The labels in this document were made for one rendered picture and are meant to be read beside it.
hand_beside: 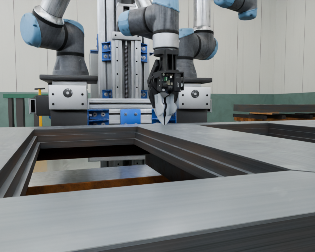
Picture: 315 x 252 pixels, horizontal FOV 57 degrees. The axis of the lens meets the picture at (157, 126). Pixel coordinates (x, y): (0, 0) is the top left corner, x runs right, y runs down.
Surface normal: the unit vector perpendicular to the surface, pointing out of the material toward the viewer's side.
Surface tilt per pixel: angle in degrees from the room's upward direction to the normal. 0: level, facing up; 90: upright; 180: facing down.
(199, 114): 90
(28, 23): 96
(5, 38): 90
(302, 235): 90
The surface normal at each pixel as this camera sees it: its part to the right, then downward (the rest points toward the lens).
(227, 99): 0.22, 0.07
